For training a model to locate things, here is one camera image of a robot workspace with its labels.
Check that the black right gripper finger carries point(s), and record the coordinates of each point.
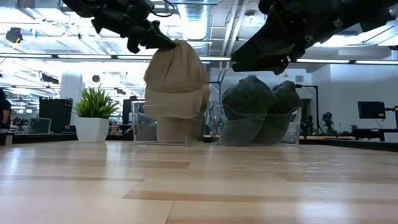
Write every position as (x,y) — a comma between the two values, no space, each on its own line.
(270,46)
(267,65)

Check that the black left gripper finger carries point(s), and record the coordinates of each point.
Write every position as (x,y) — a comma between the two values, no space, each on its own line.
(158,39)

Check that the beige cotton cap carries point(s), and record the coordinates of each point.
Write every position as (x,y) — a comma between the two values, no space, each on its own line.
(175,68)
(175,130)

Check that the dark green denim cap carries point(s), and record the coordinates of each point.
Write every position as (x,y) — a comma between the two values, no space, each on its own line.
(248,96)
(287,96)

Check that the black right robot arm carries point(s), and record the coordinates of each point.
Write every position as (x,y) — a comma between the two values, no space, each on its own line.
(373,12)

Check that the black background robot arm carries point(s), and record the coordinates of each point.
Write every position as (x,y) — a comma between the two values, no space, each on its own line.
(309,124)
(20,121)
(328,123)

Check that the yellow hanging pendant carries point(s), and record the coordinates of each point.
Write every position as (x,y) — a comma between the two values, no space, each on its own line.
(285,74)

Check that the clear plastic bin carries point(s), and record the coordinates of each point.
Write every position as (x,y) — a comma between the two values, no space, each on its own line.
(140,130)
(295,124)

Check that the black round ceiling speaker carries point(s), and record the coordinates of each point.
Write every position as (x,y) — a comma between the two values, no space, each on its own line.
(96,78)

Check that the black hanging ceiling box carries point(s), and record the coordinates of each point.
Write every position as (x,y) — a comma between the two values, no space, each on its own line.
(49,79)

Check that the black monitor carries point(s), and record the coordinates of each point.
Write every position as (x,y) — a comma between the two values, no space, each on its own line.
(371,109)

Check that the green plant in white pot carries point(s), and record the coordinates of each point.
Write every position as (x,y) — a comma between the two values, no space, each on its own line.
(91,129)

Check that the black cabinet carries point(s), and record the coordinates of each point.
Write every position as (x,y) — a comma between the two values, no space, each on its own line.
(56,115)

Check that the dark background desk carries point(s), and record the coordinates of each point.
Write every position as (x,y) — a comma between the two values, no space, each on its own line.
(370,134)

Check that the grey bordered monitor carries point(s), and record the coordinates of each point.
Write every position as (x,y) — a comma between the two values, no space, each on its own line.
(38,126)

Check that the person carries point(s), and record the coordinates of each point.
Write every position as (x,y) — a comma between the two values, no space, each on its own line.
(4,109)

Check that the grey square wall vent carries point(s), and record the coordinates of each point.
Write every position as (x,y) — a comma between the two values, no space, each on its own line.
(299,78)

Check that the silver corrugated ceiling duct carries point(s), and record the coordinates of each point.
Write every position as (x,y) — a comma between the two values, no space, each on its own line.
(194,18)

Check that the overhead frame light bar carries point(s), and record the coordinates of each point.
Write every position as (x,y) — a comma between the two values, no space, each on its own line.
(77,57)

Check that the small grey post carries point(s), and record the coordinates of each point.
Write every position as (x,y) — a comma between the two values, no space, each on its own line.
(8,139)

